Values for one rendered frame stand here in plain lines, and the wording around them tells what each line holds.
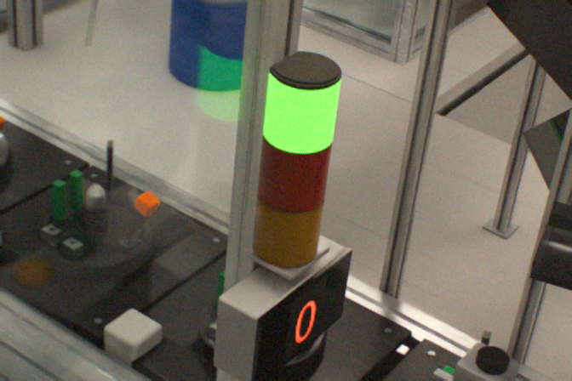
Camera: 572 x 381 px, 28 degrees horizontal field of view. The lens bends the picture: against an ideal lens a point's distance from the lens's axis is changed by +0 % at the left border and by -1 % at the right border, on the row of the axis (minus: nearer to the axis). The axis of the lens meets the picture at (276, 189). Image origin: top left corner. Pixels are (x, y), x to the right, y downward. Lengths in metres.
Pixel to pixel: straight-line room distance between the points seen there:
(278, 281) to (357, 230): 0.74
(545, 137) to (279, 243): 0.45
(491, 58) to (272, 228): 1.34
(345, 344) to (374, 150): 0.60
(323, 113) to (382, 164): 0.97
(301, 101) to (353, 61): 1.27
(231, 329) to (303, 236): 0.09
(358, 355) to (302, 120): 0.49
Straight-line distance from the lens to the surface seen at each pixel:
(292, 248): 0.85
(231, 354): 0.88
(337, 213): 1.64
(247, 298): 0.86
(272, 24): 0.78
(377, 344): 1.25
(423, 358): 1.25
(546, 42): 1.19
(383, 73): 2.02
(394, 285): 1.36
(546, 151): 1.23
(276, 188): 0.82
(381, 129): 1.85
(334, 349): 1.24
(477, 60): 2.12
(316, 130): 0.79
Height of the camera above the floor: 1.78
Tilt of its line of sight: 33 degrees down
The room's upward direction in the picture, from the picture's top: 6 degrees clockwise
